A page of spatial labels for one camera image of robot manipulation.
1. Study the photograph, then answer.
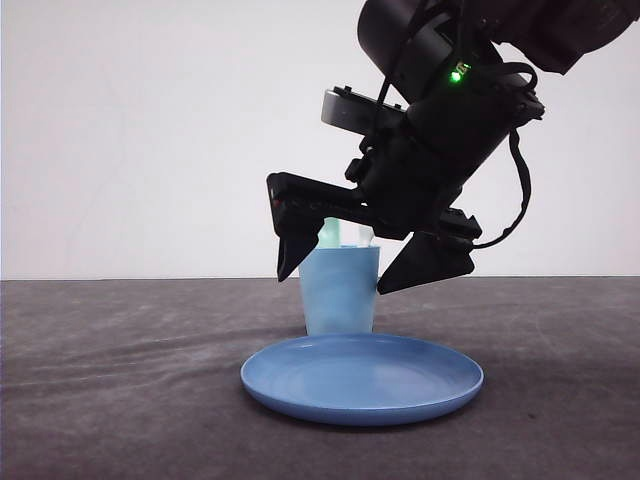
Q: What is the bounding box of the light blue plastic cup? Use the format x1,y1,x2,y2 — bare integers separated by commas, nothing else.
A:
299,246,380,336

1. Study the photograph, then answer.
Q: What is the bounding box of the mint green plastic spoon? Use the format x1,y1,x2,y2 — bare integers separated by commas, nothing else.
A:
317,217,341,249

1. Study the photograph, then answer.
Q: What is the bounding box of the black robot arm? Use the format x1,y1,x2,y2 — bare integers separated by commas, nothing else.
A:
267,1,639,294

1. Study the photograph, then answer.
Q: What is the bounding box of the white plastic fork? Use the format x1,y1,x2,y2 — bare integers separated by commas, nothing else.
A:
357,225,374,248

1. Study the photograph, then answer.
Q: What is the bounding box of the blue plastic plate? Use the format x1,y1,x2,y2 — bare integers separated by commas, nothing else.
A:
240,334,484,427

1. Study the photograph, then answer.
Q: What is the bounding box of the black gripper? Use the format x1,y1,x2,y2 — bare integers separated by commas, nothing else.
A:
267,89,544,295

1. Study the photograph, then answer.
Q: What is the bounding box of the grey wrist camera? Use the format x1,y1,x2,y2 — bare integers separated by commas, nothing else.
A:
321,87,412,137

